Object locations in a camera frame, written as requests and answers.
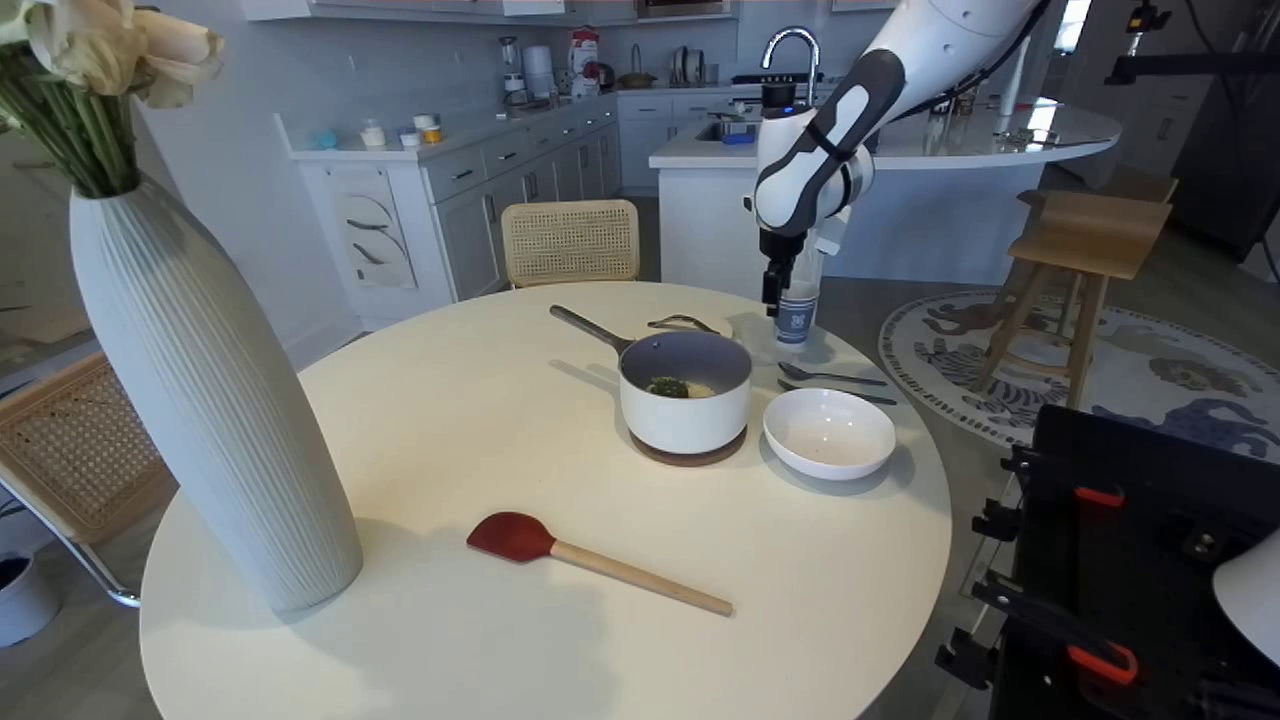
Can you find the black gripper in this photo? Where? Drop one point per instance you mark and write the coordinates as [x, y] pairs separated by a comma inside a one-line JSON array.
[[781, 253]]

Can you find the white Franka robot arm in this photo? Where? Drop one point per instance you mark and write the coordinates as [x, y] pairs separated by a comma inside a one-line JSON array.
[[933, 42]]

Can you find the metal butter knife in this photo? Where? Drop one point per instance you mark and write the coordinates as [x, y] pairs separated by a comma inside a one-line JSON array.
[[681, 323]]

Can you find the green food in saucepan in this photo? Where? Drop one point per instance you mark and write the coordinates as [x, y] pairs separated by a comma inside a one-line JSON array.
[[669, 389]]

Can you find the white ceramic bowl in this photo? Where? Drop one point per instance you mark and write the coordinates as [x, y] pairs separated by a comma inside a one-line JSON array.
[[829, 435]]

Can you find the wicker back chair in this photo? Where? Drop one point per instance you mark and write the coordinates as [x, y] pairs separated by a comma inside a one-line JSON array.
[[568, 240], [81, 455]]

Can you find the chrome kitchen faucet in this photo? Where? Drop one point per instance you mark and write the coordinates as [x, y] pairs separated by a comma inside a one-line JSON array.
[[793, 42]]

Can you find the bottle with red top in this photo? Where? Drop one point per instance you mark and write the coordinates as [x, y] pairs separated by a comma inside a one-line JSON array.
[[586, 67]]

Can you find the wooden stool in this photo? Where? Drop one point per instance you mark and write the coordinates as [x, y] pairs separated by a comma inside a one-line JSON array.
[[1084, 234]]

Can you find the white paper towel roll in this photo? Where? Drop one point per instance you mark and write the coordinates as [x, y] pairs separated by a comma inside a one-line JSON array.
[[536, 75]]

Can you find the round patterned rug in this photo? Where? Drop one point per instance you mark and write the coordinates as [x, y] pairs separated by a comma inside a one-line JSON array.
[[1146, 375]]

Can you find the black clamp with orange grip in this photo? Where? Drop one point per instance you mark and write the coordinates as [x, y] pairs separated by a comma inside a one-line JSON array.
[[1098, 497], [1080, 649]]

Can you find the white kitchen cabinet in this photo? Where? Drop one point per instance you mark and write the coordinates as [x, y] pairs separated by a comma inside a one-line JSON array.
[[385, 226]]

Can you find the dark tall appliance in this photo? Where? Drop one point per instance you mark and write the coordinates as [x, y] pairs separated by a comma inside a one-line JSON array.
[[1224, 161]]

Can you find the tall ribbed white vase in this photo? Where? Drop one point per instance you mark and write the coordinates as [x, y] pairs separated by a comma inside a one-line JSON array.
[[213, 401]]

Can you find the cream flower bouquet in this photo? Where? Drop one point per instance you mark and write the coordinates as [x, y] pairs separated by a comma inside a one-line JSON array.
[[92, 67]]

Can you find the white floor bowl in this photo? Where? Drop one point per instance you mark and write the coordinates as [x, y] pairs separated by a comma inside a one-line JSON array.
[[24, 601]]

